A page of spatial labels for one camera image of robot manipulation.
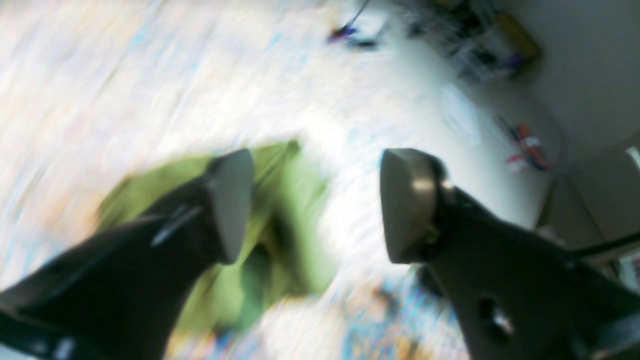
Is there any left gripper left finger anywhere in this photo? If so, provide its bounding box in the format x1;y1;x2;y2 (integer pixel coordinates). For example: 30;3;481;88
0;149;255;360

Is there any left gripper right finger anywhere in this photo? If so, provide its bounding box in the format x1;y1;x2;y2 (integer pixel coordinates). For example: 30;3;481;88
380;148;640;360

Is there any olive green t-shirt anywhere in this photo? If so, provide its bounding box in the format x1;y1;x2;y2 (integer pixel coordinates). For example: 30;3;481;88
97;140;336;336

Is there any red clamp lower right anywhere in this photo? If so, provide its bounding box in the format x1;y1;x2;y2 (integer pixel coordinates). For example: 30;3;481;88
497;117;553;172

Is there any patterned tablecloth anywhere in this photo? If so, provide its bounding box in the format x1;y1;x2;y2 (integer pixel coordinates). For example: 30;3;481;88
1;0;567;360

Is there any blue clamp lower left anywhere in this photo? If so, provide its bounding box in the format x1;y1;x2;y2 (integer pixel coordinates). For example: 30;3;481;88
324;0;386;51

